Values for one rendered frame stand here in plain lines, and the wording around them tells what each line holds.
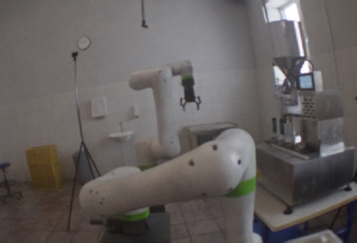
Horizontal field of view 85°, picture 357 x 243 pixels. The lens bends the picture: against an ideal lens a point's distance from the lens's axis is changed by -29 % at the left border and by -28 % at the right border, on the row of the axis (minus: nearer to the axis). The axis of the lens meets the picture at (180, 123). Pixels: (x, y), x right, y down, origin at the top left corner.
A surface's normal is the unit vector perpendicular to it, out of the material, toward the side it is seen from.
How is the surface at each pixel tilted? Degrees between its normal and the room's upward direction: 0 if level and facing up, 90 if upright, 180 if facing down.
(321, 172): 90
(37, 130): 90
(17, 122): 90
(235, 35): 90
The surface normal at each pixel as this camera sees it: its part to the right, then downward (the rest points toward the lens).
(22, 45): 0.12, 0.09
